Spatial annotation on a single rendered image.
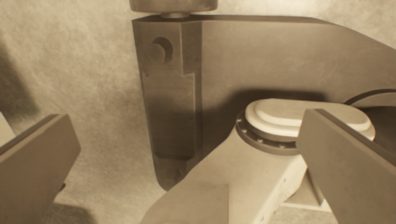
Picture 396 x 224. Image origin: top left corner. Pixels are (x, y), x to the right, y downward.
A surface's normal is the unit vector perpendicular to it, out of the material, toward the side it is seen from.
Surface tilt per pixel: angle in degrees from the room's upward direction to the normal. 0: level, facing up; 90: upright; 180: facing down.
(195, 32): 45
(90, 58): 0
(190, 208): 115
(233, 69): 0
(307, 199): 90
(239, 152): 90
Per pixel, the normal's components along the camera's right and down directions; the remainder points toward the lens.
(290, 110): 0.00, -0.86
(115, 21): -0.17, 0.50
